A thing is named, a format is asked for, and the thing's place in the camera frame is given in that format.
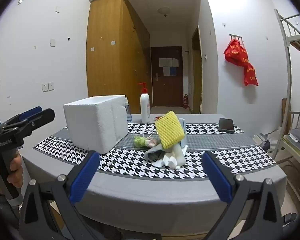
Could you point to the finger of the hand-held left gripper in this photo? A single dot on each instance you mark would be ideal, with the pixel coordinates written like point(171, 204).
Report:
point(42, 118)
point(31, 112)

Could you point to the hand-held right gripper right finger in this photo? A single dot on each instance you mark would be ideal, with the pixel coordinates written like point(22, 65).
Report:
point(216, 177)

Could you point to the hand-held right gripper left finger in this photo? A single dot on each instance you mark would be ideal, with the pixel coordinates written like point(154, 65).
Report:
point(86, 177)

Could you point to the white foam sheet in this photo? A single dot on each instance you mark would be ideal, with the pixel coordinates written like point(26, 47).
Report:
point(180, 155)

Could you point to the white foam box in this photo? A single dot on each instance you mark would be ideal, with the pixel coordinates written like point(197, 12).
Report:
point(90, 125)

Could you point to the blue face mask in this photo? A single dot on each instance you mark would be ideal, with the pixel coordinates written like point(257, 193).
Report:
point(183, 127)

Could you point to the green pink soft toy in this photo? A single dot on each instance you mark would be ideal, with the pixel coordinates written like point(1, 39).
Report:
point(140, 141)

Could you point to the grey cloth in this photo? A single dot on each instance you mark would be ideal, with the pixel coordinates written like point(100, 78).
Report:
point(153, 155)

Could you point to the yellow foam net sleeve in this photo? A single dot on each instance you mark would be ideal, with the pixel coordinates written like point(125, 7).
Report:
point(168, 130)

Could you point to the person's left forearm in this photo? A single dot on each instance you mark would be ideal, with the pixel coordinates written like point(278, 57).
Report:
point(2, 217)

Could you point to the person's left hand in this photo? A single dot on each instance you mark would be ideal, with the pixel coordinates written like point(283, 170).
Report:
point(17, 170)

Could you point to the houndstooth tablecloth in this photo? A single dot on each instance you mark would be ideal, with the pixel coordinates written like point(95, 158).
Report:
point(202, 142)

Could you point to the black smartphone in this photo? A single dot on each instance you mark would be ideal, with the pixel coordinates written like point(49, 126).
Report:
point(226, 125)

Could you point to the clear blue spray bottle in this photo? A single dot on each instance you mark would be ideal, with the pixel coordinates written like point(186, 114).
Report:
point(128, 110)

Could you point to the red fire extinguisher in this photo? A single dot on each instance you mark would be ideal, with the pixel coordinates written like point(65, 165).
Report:
point(185, 102)

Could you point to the red snack packet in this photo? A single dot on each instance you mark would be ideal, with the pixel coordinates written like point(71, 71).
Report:
point(157, 117)

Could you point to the wooden wardrobe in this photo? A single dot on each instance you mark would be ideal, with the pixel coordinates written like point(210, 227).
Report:
point(107, 55)

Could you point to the white pump bottle red pump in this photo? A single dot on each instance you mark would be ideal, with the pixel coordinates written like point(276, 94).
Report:
point(145, 107)

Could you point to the wooden board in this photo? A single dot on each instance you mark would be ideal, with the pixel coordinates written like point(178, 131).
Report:
point(285, 115)

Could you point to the dark brown door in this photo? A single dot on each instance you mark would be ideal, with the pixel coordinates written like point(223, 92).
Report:
point(167, 90)

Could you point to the red plastic bag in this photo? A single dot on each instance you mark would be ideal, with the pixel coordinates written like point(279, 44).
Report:
point(235, 52)
point(250, 73)

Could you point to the blue paper notice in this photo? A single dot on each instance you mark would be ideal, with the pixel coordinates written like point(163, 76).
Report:
point(173, 71)

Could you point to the small white paper notice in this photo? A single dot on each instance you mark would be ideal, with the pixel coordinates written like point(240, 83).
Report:
point(166, 71)

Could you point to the metal bunk bed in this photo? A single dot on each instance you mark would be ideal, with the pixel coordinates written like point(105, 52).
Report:
point(287, 55)

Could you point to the ceiling lamp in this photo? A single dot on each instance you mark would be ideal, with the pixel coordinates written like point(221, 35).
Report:
point(164, 11)

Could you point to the white wall socket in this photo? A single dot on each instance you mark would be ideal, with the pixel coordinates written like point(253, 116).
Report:
point(45, 87)

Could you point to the white wall switch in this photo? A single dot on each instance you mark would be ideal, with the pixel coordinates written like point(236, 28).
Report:
point(51, 86)

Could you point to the white blank wall plate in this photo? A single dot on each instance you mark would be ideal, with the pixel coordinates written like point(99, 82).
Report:
point(52, 42)

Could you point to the metal wall hook rack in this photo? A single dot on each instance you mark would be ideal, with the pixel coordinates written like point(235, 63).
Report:
point(236, 36)

